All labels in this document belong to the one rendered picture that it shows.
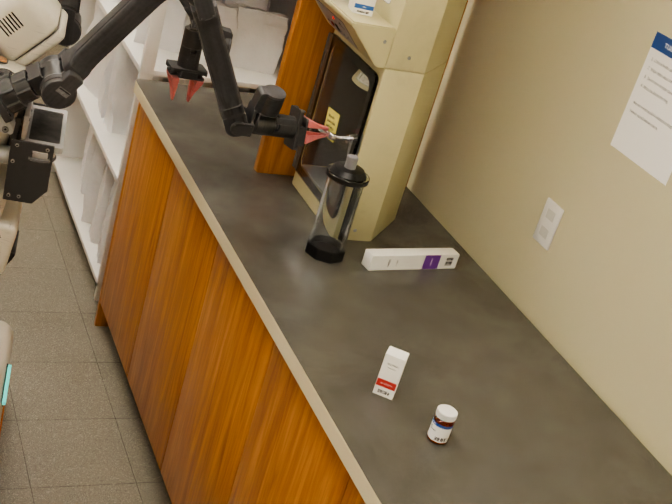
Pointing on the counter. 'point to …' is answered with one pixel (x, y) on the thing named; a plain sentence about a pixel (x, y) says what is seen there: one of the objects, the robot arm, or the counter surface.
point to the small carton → (362, 6)
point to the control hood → (365, 31)
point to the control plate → (336, 22)
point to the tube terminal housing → (398, 106)
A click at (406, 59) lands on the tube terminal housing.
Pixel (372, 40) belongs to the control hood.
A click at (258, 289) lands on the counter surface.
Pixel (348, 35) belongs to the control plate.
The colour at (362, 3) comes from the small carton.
